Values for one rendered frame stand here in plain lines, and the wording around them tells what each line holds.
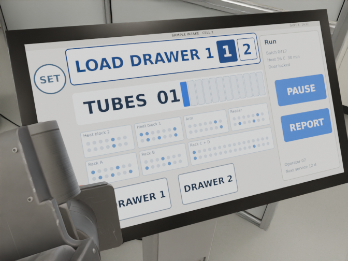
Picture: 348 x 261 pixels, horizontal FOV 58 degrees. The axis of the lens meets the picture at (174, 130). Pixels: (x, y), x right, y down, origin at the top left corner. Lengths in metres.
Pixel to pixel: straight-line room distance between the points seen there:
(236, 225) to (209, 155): 1.23
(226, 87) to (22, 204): 0.37
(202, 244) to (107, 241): 0.48
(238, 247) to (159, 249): 0.92
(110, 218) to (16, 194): 0.15
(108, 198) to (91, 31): 0.24
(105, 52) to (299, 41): 0.32
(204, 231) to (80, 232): 0.54
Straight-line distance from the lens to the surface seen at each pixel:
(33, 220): 0.21
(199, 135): 0.47
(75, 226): 0.24
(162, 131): 0.46
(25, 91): 0.46
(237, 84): 0.51
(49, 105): 0.45
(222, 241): 1.63
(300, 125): 0.57
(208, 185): 0.48
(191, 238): 0.76
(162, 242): 0.72
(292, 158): 0.56
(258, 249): 1.65
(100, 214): 0.34
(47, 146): 0.23
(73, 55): 0.46
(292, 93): 0.56
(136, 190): 0.46
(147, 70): 0.46
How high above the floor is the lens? 1.36
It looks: 39 degrees down
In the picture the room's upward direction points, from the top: 4 degrees clockwise
